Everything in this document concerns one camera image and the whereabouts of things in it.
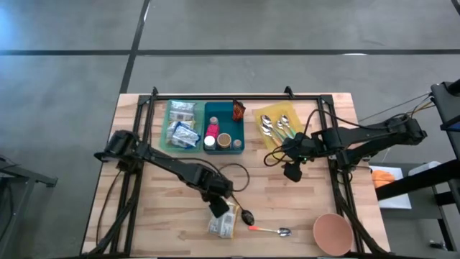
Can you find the pink bowl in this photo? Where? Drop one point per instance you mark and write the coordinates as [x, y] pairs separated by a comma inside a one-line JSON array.
[[333, 234]]

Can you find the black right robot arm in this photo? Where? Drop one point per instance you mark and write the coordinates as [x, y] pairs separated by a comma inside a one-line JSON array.
[[370, 136]]

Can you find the yellow plastic bin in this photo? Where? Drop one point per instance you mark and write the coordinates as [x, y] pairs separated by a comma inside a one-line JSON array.
[[264, 142]]

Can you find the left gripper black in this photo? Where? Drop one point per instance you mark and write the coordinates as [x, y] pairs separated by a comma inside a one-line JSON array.
[[213, 185]]

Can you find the black side cart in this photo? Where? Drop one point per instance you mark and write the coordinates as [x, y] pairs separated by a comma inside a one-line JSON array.
[[449, 108]]

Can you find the green plastic bin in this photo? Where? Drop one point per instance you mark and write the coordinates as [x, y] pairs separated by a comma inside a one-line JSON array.
[[165, 126]]

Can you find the blue yellow ramen packet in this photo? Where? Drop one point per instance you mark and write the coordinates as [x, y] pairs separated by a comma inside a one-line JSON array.
[[186, 136]]

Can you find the black metal table frame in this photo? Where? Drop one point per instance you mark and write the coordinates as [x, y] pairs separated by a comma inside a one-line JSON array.
[[233, 97]]

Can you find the grey ramen noodle packet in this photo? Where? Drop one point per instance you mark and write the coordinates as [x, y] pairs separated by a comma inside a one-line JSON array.
[[181, 109]]

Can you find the brown sauce sachet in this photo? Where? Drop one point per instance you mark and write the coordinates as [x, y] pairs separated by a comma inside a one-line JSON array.
[[238, 109]]

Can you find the small glass jar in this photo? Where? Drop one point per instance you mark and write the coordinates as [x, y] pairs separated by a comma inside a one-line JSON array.
[[237, 144]]

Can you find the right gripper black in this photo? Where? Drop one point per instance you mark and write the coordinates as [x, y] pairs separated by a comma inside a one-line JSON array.
[[300, 147]]

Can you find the grey metal stand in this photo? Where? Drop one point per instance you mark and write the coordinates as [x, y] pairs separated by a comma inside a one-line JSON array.
[[21, 176]]

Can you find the orange cloth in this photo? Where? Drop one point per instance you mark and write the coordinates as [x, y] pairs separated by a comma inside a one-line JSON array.
[[382, 178]]

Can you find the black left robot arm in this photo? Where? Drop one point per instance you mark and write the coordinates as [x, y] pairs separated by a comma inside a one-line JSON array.
[[161, 163]]

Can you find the teal plastic bin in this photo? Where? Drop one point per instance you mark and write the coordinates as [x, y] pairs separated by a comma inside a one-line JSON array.
[[230, 124]]

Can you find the white paper sheet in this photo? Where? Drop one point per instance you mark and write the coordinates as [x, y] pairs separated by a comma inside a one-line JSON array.
[[395, 201]]

